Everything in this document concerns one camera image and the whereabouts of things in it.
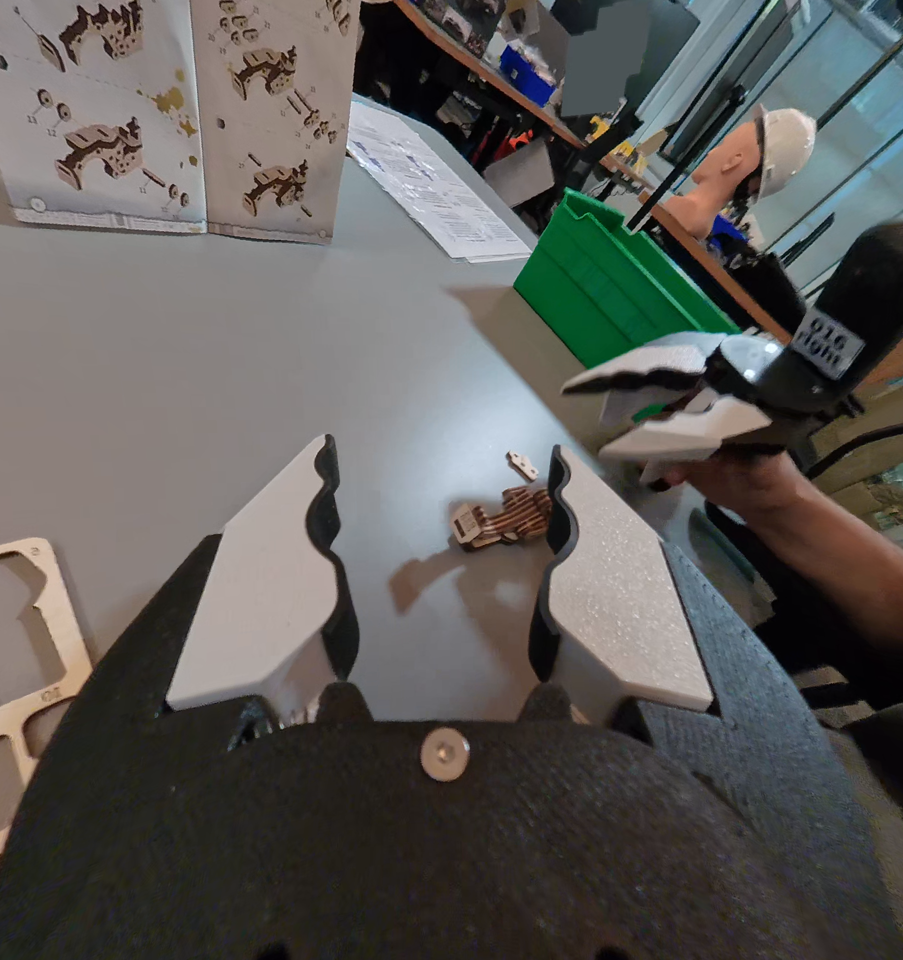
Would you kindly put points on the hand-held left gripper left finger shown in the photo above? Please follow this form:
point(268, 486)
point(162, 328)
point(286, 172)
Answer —
point(256, 600)

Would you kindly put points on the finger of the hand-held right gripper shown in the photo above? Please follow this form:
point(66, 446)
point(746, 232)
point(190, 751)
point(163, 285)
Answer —
point(691, 435)
point(654, 360)

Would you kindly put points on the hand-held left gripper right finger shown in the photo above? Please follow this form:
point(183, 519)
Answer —
point(624, 607)

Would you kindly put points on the layered wooden puzzle model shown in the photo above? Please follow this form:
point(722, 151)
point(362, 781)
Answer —
point(500, 517)

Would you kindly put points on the small wooden puzzle piece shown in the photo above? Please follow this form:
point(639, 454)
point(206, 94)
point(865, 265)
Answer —
point(523, 465)

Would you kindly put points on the grey desk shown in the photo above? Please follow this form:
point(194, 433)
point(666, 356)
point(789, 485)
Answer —
point(196, 337)

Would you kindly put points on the person's right hand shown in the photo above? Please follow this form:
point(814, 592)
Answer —
point(744, 484)

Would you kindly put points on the green plastic bin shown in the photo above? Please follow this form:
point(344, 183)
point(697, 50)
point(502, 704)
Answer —
point(609, 292)

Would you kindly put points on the black bag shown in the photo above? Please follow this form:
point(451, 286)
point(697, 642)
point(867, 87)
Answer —
point(766, 289)

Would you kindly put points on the white hard hat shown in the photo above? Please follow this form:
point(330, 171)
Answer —
point(785, 146)

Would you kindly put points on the mannequin head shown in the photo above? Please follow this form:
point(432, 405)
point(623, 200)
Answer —
point(714, 180)

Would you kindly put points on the black pole with round head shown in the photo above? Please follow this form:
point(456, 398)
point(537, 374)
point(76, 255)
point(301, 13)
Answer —
point(684, 160)

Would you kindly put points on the white panel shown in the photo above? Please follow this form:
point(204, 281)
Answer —
point(519, 176)

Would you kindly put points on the clear sleeved paper sheet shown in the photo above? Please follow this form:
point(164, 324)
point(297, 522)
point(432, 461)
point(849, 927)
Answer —
point(436, 187)

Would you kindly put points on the blue plastic bin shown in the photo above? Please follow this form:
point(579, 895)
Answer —
point(526, 75)

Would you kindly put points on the long wooden-edged table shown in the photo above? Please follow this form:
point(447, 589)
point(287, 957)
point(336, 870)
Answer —
point(496, 79)

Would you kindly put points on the person's olive clothing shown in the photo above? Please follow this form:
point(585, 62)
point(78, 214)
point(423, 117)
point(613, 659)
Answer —
point(894, 825)

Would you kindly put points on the printed instruction sheet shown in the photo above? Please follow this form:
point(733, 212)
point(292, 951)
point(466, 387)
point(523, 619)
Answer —
point(159, 112)

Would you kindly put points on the plywood frame sheet with cutouts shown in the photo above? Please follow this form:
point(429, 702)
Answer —
point(61, 600)

